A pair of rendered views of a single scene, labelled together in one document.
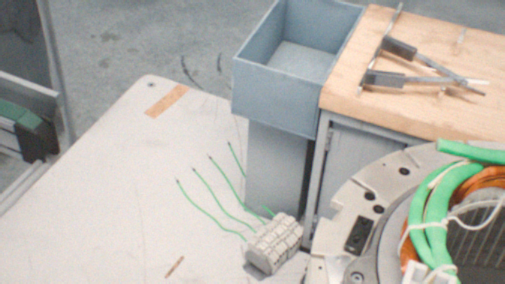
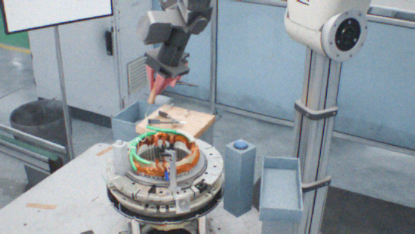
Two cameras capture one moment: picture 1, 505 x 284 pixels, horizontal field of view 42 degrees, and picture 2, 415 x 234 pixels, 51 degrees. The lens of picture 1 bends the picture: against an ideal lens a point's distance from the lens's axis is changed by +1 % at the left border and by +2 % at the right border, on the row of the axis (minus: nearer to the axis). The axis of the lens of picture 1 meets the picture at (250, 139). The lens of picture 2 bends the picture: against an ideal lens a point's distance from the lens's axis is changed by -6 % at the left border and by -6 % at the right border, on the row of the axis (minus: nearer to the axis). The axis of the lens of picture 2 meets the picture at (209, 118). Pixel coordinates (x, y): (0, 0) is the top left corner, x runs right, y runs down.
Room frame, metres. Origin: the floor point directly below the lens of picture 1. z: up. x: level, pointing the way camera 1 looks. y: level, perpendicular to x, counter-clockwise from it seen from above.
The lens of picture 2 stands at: (-0.77, -0.41, 1.77)
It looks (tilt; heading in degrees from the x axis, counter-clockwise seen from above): 27 degrees down; 4
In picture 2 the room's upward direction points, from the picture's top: 1 degrees clockwise
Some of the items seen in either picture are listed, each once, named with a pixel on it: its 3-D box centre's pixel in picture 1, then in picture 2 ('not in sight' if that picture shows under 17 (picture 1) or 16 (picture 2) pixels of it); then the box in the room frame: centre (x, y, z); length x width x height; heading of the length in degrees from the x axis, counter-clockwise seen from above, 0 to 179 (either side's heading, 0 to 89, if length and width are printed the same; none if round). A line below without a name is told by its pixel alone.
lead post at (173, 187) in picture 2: not in sight; (173, 171); (0.16, -0.26, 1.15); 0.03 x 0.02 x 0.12; 59
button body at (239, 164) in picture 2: not in sight; (238, 178); (0.50, -0.42, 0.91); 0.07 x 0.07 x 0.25; 47
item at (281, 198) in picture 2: not in sight; (276, 221); (0.27, -0.53, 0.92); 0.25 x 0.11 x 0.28; 177
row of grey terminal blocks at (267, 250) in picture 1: (275, 243); not in sight; (0.54, -0.04, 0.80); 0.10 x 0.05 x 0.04; 141
